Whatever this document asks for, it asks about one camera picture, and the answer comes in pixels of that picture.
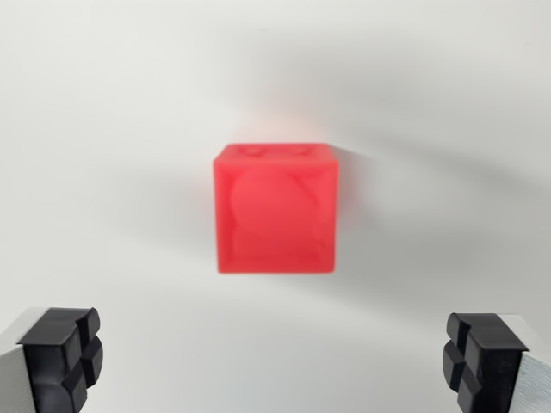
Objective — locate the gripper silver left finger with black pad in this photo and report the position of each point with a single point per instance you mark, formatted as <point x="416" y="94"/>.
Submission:
<point x="47" y="361"/>

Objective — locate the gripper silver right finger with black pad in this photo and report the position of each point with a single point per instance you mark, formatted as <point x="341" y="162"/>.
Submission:
<point x="495" y="365"/>

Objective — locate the red embossed cube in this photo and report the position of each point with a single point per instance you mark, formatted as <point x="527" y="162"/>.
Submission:
<point x="275" y="215"/>

